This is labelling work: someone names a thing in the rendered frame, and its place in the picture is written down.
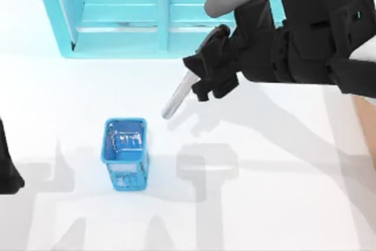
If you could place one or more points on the silver pen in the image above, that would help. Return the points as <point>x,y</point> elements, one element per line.
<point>177,98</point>

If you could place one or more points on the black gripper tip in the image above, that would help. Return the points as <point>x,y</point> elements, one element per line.
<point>8,171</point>

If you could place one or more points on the light blue rack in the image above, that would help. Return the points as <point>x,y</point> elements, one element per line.
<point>123,13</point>

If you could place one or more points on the blue mesh basket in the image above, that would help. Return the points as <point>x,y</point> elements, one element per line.
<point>124,171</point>

